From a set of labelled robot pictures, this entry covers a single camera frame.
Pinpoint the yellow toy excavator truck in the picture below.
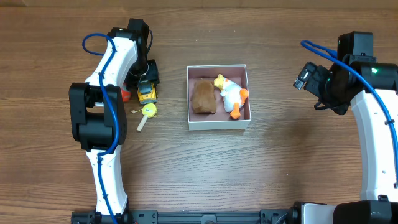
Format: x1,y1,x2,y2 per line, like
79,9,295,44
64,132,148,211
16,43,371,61
137,82,157,105

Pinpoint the red grey toy ball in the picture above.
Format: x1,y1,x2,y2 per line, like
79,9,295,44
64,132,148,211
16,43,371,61
121,83,131,103

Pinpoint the brown plush bear toy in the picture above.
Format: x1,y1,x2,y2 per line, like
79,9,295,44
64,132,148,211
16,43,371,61
191,79,217,114

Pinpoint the white plush duck toy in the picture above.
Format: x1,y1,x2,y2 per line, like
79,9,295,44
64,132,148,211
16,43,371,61
214,74,249,119

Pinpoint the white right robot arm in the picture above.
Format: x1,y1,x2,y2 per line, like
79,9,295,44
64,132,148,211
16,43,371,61
279,31,397,223

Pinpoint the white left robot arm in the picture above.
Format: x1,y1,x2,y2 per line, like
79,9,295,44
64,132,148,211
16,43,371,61
68,18,160,223

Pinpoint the yellow wooden rattle drum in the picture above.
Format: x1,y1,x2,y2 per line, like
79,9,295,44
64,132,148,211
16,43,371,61
131,103,157,132

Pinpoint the white box pink interior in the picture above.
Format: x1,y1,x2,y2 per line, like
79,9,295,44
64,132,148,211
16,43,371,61
187,64,251,131

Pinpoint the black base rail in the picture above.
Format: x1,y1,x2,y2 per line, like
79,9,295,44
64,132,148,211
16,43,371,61
70,209,292,224

